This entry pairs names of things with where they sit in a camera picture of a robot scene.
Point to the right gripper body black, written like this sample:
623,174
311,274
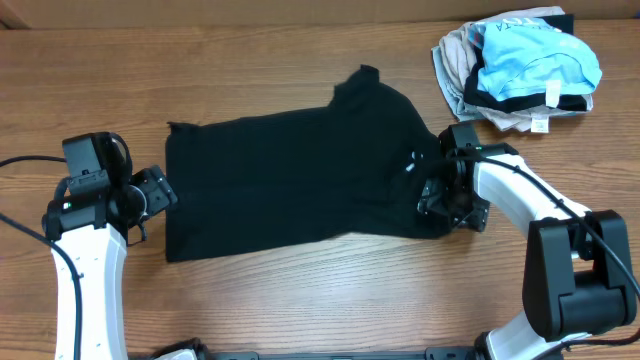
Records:
458,202

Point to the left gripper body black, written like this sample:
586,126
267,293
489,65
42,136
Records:
150,194

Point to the black t-shirt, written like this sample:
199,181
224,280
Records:
357,165

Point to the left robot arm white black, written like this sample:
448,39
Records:
87,225

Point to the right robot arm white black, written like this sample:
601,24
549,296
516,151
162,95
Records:
578,280

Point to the black folded garment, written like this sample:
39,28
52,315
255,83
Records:
520,100

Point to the grey folded garment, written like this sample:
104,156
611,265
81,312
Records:
453,97

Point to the beige folded garment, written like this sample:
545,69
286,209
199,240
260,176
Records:
523,67

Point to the light blue folded garment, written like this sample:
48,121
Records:
537,57

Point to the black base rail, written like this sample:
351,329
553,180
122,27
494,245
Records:
195,349

